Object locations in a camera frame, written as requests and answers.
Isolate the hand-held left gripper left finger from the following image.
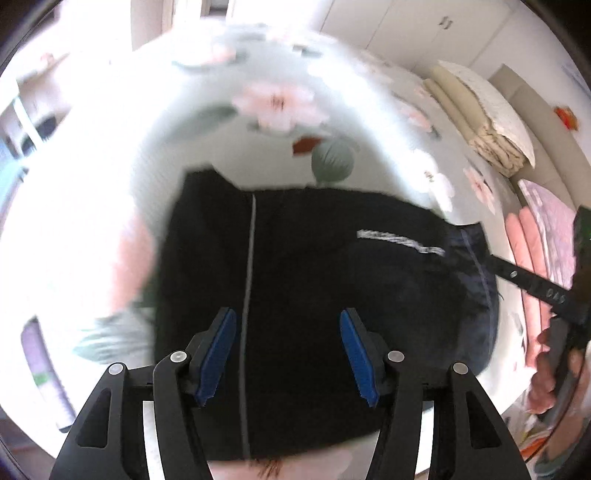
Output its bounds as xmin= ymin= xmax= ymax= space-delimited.
xmin=48 ymin=307 xmax=238 ymax=480

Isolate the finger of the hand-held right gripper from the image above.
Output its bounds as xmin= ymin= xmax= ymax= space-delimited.
xmin=486 ymin=253 xmax=591 ymax=325

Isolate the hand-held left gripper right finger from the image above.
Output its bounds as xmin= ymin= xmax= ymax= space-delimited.
xmin=339 ymin=307 xmax=532 ymax=480

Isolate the black jacket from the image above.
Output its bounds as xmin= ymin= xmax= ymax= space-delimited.
xmin=154 ymin=168 xmax=502 ymax=462

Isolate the person's right hand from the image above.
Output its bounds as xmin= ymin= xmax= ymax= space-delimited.
xmin=529 ymin=324 xmax=563 ymax=415

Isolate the pink folded blanket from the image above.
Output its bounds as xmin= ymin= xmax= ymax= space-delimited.
xmin=503 ymin=208 xmax=561 ymax=370

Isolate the purple patterned quilt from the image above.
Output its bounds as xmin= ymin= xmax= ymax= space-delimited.
xmin=517 ymin=179 xmax=583 ymax=296

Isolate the beige bed headboard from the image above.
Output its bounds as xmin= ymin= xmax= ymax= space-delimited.
xmin=489 ymin=65 xmax=591 ymax=222

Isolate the pale purple cloth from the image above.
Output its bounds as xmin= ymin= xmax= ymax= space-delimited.
xmin=21 ymin=318 xmax=77 ymax=430

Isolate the white pillow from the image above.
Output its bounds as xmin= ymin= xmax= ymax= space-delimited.
xmin=436 ymin=60 xmax=536 ymax=169

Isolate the folded beige bedding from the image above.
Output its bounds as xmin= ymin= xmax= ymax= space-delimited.
xmin=422 ymin=65 xmax=532 ymax=178

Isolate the floral bed sheet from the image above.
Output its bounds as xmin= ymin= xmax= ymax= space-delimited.
xmin=0 ymin=23 xmax=555 ymax=480

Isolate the white wardrobe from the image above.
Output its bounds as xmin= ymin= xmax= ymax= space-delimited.
xmin=318 ymin=0 xmax=532 ymax=79

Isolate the orange wall sticker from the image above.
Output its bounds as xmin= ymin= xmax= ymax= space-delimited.
xmin=554 ymin=106 xmax=580 ymax=132

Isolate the wall shelf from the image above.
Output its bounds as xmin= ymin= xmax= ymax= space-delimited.
xmin=18 ymin=53 xmax=70 ymax=86

